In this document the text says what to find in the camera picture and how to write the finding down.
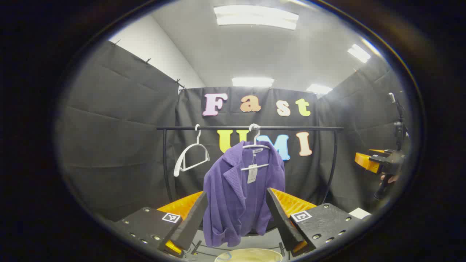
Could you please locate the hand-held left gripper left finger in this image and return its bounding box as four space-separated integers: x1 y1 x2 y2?
107 191 209 259

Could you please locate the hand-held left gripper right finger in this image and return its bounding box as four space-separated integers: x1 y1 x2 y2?
265 187 365 258

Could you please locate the purple knit jacket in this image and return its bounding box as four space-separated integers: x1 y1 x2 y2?
202 140 286 249

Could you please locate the beige laundry hamper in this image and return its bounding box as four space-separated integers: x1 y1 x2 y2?
214 248 284 262

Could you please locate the white hanger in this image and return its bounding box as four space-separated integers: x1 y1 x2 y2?
240 123 272 171
173 124 211 178

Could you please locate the black clothes rack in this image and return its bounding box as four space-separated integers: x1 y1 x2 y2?
157 126 344 206

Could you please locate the white box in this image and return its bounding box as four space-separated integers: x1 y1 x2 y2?
348 207 372 219

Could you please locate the black backdrop cloth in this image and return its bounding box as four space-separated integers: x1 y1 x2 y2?
55 40 410 222

